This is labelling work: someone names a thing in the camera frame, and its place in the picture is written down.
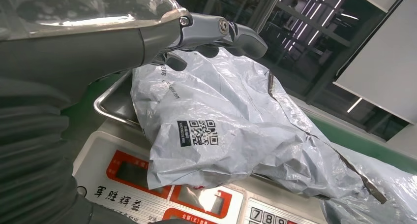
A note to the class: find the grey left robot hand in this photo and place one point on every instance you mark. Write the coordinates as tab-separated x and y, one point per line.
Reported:
81	49

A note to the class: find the green conveyor belt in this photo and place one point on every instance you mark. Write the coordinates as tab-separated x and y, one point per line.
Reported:
358	141

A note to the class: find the grey SF Express parcel bag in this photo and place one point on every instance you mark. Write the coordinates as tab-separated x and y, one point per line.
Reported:
384	190

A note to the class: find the white electronic weighing scale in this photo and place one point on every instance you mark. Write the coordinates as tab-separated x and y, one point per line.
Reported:
130	196

